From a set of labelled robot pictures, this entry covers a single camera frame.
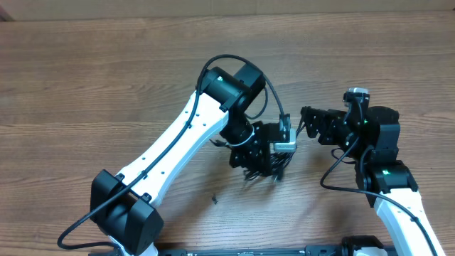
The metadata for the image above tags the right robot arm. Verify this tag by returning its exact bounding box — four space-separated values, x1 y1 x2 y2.
301 106 444 255

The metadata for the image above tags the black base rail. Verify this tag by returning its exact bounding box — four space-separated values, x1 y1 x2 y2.
88 234 395 256

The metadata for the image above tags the black USB cable bundle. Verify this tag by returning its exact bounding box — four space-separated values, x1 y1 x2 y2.
209 117 306 183

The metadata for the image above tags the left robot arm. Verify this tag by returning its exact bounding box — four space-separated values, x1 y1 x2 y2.
90 64 296 255

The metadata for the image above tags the small black debris piece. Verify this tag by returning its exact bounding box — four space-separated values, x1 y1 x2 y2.
211 194 218 205

